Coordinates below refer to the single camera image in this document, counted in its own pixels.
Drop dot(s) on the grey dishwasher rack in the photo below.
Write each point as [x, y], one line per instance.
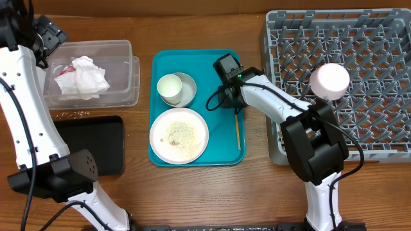
[372, 45]

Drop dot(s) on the white paper cup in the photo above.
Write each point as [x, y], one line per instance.
[170, 88]

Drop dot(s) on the clear plastic waste bin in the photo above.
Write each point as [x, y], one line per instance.
[122, 73]

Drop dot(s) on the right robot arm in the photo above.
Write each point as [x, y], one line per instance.
[314, 145]

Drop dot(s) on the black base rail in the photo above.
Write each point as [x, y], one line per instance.
[279, 227]

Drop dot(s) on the grey bowl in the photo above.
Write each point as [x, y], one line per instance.
[189, 90]

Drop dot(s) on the large white plate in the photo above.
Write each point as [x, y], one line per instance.
[179, 136]

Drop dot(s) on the teal serving tray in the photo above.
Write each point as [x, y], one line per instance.
[222, 148]

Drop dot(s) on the black plastic tray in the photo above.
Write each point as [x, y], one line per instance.
[102, 136]

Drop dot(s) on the white napkin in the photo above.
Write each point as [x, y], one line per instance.
[72, 86]
[89, 77]

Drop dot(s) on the scattered rice grains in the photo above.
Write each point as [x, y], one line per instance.
[70, 115]

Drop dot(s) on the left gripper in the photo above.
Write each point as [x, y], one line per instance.
[51, 36]

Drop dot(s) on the red foil wrapper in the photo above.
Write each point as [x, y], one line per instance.
[67, 69]

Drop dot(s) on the wooden chopstick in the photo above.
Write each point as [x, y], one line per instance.
[237, 131]

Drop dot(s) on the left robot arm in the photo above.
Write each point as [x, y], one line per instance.
[47, 169]

